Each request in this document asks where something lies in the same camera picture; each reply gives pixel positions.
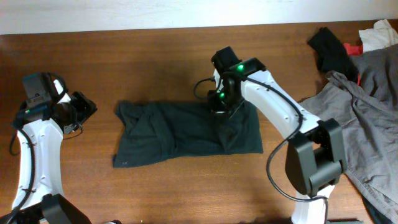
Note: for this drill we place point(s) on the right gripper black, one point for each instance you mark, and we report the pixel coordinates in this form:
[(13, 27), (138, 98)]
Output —
[(214, 106)]

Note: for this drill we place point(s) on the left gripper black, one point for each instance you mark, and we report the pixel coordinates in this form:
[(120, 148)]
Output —
[(87, 107)]

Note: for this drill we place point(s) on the black Nike t-shirt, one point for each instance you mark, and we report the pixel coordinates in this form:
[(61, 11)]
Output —
[(157, 131)]

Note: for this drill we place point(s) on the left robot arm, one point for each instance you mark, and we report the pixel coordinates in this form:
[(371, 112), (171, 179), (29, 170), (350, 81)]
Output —
[(40, 131)]

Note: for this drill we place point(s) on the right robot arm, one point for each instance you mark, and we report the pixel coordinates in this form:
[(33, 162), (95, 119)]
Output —
[(316, 156)]

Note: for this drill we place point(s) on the black garment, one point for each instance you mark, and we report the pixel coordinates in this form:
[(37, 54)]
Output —
[(332, 55)]

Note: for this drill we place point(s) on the red garment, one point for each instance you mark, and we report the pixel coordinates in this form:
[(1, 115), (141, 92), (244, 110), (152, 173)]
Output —
[(353, 49)]

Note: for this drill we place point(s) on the grey garment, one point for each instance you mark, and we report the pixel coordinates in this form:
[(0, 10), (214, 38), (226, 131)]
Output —
[(367, 113)]

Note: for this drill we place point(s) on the white garment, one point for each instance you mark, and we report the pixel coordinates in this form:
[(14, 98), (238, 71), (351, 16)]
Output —
[(381, 36)]

